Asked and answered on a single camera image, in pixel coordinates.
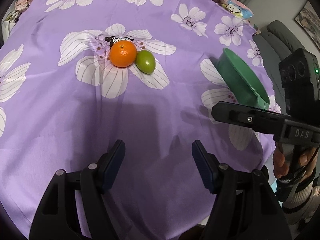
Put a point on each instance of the purple floral tablecloth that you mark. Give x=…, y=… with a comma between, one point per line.
x=64, y=104

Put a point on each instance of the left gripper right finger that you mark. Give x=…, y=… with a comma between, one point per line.
x=245, y=206

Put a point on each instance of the striped sleeve forearm right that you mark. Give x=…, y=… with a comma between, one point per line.
x=302, y=206

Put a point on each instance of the cartoon print pillow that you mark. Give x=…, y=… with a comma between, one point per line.
x=237, y=9

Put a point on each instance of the large orange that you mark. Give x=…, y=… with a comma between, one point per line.
x=123, y=54

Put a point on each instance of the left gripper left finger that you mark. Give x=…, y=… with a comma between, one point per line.
x=56, y=216

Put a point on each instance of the wall picture frame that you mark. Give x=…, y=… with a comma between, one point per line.
x=308, y=19

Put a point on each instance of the white plastic bag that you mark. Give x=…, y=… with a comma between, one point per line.
x=12, y=16

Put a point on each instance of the green oval tomato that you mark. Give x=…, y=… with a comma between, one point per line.
x=145, y=61

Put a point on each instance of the green plastic bowl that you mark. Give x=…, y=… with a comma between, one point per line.
x=241, y=80

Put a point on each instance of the right hand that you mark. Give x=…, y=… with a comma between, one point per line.
x=281, y=168

